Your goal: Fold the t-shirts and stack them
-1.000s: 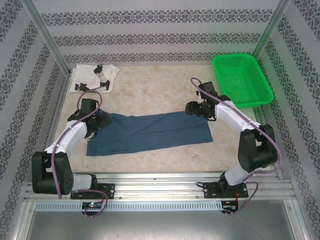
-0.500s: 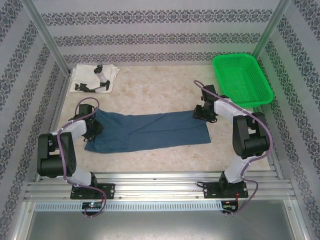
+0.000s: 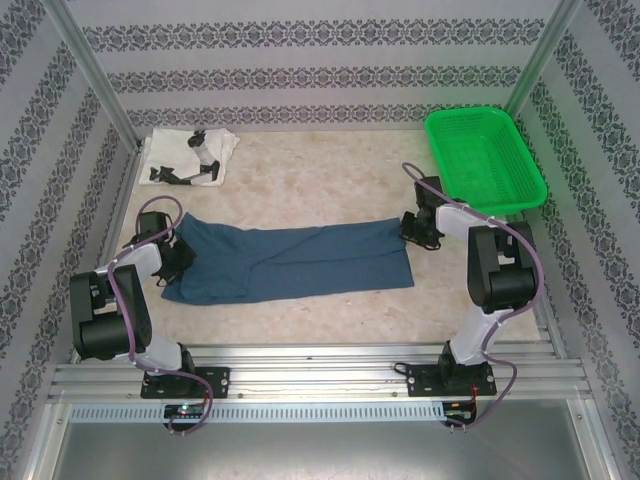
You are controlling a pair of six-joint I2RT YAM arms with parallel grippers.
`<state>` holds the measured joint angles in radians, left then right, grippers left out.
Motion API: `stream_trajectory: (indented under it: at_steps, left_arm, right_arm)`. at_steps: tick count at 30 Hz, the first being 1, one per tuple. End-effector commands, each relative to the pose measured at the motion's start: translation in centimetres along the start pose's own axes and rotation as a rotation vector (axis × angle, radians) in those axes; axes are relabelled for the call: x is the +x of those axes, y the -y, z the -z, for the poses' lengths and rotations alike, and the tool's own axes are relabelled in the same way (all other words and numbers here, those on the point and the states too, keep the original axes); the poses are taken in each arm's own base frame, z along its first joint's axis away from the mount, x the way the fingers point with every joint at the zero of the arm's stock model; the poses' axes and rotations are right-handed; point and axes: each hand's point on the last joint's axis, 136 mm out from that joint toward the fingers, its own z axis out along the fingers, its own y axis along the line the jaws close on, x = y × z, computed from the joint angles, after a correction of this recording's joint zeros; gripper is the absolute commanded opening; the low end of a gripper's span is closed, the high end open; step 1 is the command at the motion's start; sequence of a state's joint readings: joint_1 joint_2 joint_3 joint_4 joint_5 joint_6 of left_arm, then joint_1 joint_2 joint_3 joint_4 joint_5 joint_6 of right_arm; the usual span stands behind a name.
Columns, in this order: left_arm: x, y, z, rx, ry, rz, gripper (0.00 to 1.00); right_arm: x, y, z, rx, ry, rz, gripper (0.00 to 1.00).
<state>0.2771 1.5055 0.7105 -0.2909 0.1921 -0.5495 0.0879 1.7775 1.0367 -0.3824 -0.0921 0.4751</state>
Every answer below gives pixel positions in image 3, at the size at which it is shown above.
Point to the blue t-shirt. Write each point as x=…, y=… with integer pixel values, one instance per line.
x=310, y=260

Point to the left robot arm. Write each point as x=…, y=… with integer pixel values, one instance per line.
x=110, y=330

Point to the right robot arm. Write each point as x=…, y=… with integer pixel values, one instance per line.
x=505, y=290

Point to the green plastic basket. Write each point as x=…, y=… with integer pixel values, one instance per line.
x=490, y=155

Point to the white t-shirt with robot print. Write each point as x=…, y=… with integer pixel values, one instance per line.
x=170, y=155

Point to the grey sheet metal panel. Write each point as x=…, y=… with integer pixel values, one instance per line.
x=320, y=450

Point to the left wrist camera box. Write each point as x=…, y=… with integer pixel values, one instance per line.
x=151, y=223

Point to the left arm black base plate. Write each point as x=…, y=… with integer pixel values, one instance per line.
x=217, y=382

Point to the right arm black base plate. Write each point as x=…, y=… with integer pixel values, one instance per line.
x=420, y=380

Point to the aluminium frame rail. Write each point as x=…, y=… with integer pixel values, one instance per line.
x=310, y=375

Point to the aluminium corner post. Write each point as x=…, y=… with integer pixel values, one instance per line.
x=96, y=75
x=546, y=50

